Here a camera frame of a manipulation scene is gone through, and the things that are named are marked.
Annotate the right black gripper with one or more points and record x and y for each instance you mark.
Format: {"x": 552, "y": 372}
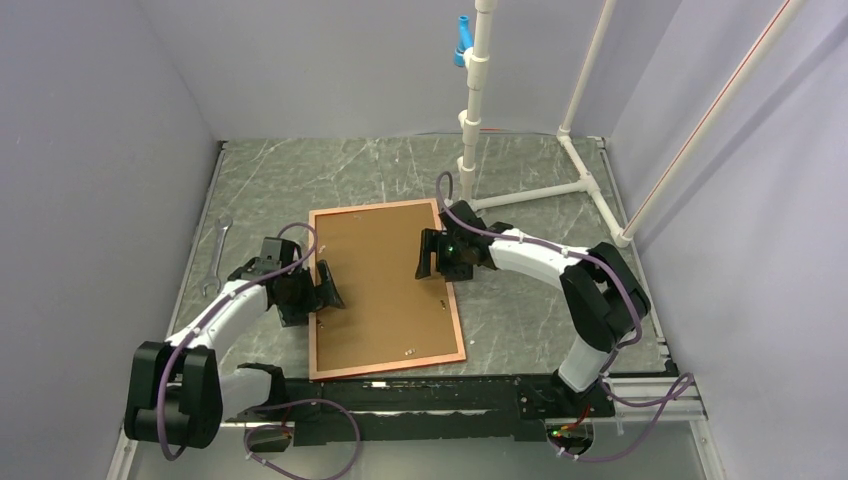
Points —
{"x": 430, "y": 241}

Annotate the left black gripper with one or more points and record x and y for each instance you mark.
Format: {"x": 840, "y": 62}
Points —
{"x": 319, "y": 296}

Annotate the orange wooden picture frame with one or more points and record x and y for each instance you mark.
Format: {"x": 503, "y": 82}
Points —
{"x": 391, "y": 368}

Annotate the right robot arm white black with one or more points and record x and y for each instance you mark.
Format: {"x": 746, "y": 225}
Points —
{"x": 606, "y": 302}

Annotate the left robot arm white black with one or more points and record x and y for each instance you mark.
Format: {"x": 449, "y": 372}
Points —
{"x": 178, "y": 396}

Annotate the silver open-end wrench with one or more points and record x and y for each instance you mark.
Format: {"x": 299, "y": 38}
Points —
{"x": 211, "y": 284}

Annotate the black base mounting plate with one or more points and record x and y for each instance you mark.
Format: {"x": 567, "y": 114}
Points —
{"x": 520, "y": 407}

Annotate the white PVC pipe stand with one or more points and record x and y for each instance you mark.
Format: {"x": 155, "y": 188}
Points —
{"x": 477, "y": 59}

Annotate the blue pipe fitting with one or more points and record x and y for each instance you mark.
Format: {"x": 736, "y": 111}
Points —
{"x": 464, "y": 42}

